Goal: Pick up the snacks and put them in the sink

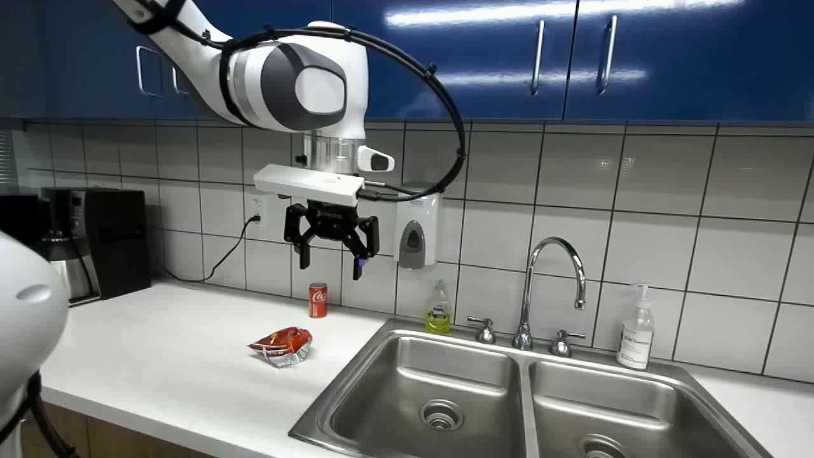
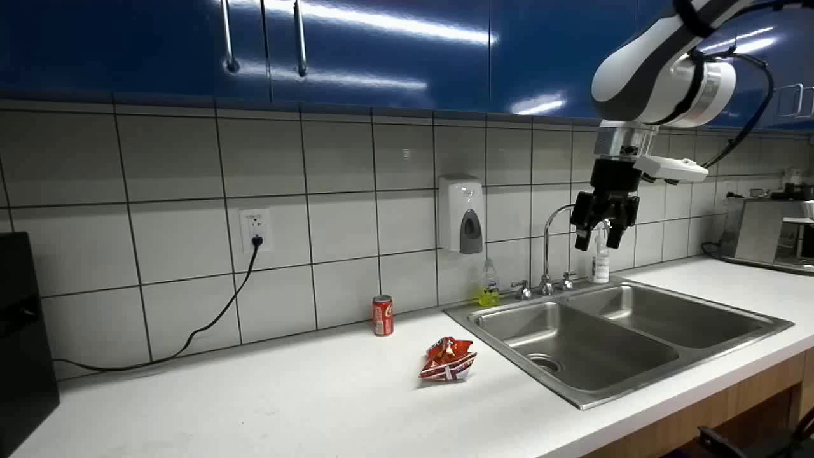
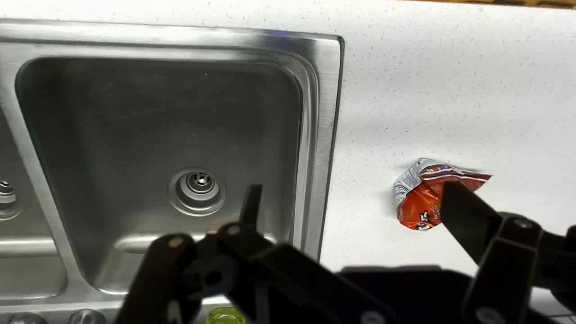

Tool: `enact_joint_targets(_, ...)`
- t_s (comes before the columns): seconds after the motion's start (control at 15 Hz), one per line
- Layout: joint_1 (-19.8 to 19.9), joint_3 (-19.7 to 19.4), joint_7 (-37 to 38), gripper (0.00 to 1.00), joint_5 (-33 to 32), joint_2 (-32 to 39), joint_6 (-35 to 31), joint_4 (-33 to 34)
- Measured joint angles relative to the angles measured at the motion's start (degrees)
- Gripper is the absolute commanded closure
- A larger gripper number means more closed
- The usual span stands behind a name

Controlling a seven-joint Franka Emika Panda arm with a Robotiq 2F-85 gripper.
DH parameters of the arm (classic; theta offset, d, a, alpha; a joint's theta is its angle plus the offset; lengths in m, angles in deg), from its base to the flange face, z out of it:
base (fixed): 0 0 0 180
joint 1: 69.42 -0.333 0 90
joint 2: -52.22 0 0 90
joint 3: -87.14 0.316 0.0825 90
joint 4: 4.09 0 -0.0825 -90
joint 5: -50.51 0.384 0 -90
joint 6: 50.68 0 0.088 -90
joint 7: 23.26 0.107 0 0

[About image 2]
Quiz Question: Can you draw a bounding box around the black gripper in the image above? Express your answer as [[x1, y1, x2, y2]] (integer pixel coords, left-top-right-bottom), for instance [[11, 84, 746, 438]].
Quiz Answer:
[[569, 158, 643, 253]]

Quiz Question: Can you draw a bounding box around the red snack bag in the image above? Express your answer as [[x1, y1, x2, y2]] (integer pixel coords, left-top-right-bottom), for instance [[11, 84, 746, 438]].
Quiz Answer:
[[417, 333, 480, 386]]

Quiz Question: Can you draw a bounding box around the stainless steel double sink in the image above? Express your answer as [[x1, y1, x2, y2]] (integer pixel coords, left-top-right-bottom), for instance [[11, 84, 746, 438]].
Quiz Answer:
[[445, 276, 796, 411]]

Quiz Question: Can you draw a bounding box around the white soap bottle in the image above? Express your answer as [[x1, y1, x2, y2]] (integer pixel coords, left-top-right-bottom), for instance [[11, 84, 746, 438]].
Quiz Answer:
[[591, 222, 615, 286]]

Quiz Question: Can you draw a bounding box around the chrome gooseneck faucet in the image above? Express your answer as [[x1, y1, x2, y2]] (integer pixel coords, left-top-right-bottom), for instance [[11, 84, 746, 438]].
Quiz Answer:
[[508, 201, 595, 303]]

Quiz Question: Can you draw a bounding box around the green sponge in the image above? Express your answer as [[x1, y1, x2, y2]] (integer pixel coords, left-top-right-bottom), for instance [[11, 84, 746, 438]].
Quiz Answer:
[[470, 281, 508, 311]]

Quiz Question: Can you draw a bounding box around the silver coffee machine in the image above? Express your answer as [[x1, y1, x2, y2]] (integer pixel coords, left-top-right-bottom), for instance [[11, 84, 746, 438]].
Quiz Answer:
[[731, 194, 814, 276]]

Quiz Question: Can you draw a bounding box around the blue cabinet door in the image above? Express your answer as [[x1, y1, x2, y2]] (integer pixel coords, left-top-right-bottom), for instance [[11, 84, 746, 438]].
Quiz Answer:
[[265, 0, 497, 116], [0, 0, 269, 108], [489, 0, 814, 131]]

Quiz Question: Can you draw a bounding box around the red soda can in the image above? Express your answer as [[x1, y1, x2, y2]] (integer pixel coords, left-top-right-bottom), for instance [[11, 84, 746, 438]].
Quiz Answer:
[[371, 291, 398, 337]]

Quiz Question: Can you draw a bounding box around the black chair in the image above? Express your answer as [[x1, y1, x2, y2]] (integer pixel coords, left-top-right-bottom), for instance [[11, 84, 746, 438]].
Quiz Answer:
[[695, 405, 814, 458]]

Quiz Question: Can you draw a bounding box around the black countertop appliance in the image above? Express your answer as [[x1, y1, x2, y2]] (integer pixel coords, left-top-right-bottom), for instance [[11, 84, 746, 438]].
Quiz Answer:
[[0, 228, 63, 458]]

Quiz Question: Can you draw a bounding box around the white wall soap dispenser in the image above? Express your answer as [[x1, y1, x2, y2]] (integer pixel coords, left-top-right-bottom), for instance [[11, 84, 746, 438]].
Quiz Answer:
[[436, 172, 489, 256]]

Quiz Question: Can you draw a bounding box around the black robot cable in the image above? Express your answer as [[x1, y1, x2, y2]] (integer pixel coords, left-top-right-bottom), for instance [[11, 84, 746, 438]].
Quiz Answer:
[[688, 49, 779, 169]]

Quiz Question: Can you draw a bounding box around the white wall power outlet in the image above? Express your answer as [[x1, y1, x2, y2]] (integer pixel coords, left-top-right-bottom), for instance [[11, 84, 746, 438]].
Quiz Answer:
[[240, 206, 278, 253]]

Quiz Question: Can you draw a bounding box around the silver cabinet handle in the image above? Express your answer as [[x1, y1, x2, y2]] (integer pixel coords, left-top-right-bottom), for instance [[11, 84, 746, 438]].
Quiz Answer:
[[293, 0, 311, 78], [218, 0, 242, 76]]

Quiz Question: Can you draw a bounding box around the black power cord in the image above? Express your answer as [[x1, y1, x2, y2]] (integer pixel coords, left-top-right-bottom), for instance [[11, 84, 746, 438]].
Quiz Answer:
[[50, 234, 267, 375]]

